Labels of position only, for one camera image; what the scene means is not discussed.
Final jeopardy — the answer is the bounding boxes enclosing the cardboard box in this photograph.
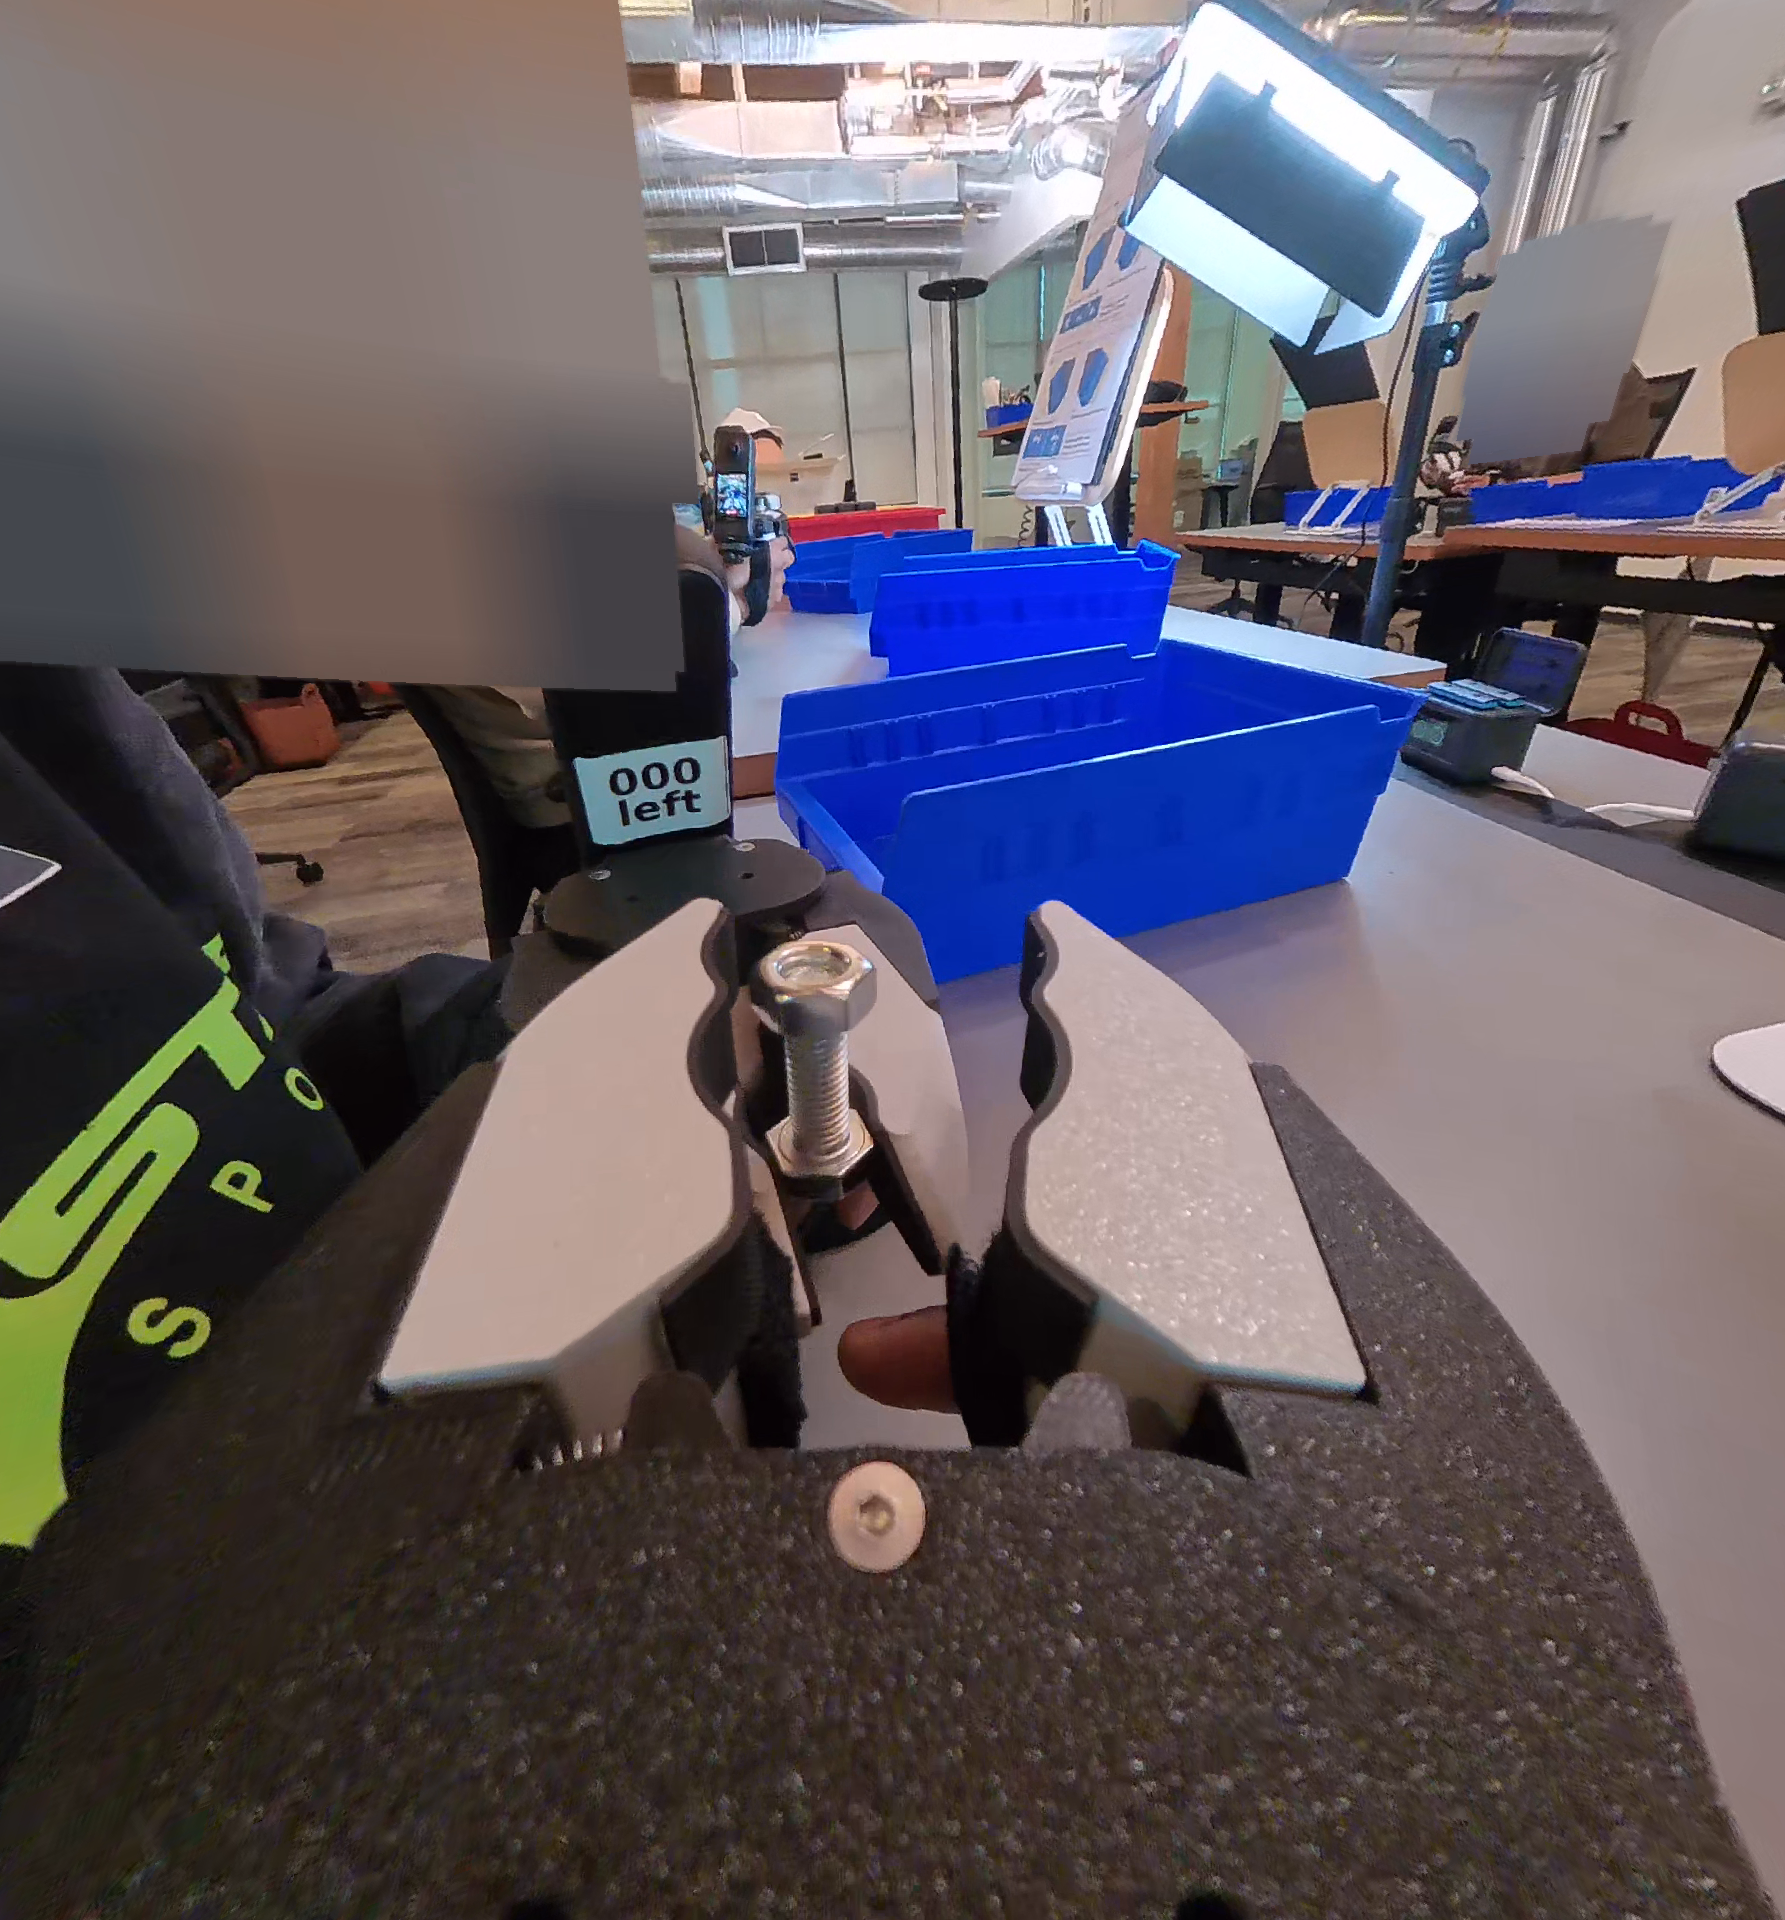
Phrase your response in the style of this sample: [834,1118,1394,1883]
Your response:
[1303,394,1396,490]

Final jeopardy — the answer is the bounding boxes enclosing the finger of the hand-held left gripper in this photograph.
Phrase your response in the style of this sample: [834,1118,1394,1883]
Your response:
[833,922,972,1279]
[734,1006,822,1332]

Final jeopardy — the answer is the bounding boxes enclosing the black mesh office chair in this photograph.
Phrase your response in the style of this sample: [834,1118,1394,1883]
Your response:
[399,687,564,962]

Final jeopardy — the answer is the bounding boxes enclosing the wood-edged instruction board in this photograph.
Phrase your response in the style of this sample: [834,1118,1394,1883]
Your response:
[1013,75,1179,505]

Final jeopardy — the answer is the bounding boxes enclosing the wooden top desk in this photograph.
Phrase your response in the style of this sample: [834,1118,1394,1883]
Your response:
[1178,517,1785,708]

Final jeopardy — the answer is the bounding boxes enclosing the blue plastic bin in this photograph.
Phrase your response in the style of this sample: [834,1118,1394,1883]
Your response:
[775,642,1426,983]
[783,529,976,616]
[870,541,1182,678]

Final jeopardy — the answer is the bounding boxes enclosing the large steel bolt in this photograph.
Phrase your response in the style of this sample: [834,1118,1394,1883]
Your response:
[749,943,882,1197]

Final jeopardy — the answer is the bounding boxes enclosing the black light stand pole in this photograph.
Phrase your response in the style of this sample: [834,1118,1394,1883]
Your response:
[1357,210,1493,652]

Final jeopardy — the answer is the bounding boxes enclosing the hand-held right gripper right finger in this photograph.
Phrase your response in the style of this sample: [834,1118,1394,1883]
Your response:
[1003,900,1372,1442]

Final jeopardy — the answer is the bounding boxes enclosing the white cable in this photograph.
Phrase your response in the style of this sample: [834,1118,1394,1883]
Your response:
[1492,767,1703,826]

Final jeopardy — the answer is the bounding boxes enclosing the red plastic bin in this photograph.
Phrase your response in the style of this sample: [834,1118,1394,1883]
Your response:
[783,503,946,546]

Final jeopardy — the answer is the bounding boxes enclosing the black floor lamp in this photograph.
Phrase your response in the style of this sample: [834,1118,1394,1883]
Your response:
[923,274,992,527]

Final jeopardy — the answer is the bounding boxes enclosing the dark charger case with batteries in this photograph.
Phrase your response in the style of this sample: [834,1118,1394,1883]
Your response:
[1402,627,1588,786]

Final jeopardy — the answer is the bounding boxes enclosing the brown leather bag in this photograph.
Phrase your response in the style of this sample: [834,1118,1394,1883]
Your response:
[238,682,343,770]

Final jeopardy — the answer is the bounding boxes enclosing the long blue bin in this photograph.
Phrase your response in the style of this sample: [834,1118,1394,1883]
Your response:
[1470,457,1785,527]

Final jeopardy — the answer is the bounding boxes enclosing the person's right hand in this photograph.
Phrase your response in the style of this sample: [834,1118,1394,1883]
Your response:
[837,1309,970,1414]

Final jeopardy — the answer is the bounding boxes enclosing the person's left forearm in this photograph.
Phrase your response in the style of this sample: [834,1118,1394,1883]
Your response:
[270,914,550,1157]

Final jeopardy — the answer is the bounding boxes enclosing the red bag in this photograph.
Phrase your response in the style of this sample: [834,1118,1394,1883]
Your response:
[1566,701,1719,770]

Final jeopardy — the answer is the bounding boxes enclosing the black hoodie with green print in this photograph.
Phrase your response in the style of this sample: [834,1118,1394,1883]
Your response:
[0,659,369,1920]

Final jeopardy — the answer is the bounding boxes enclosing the studio light panel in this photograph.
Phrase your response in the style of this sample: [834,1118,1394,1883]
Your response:
[1122,0,1493,357]

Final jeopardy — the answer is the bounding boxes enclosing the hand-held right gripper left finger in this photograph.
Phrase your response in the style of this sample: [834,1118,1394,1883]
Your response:
[378,898,760,1439]

